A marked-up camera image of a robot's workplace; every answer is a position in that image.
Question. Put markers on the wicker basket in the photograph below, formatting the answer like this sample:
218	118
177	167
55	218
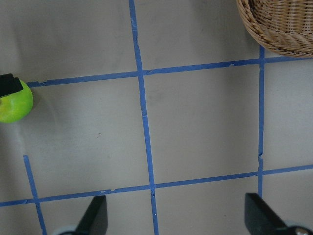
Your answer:
284	27

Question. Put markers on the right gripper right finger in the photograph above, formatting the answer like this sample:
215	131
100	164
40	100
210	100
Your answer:
260	219

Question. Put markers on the green apple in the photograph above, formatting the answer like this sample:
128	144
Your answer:
16	106

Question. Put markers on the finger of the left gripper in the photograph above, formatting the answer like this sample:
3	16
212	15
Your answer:
9	85

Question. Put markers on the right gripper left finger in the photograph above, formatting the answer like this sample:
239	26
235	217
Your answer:
95	218

